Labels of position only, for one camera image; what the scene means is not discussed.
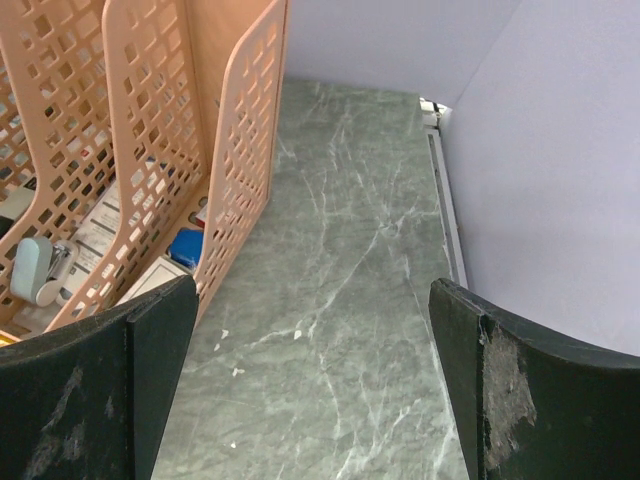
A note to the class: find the pink small box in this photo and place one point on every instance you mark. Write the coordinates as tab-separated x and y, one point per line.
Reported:
201	217

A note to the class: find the grey white stapler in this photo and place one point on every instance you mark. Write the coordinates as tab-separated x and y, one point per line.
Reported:
41	268

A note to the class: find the white flat box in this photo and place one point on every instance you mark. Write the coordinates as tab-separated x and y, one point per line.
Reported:
162	270

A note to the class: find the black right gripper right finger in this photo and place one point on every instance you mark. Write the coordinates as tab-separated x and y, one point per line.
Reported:
530	402

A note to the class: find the peach plastic desk organizer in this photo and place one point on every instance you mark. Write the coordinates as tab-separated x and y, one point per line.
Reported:
175	101

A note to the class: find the white oval labelled pouch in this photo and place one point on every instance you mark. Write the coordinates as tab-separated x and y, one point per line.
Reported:
93	238

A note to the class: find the blue small box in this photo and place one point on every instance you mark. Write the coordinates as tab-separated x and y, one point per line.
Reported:
186	247

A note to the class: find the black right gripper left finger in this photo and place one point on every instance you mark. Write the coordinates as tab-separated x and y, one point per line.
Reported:
91	400

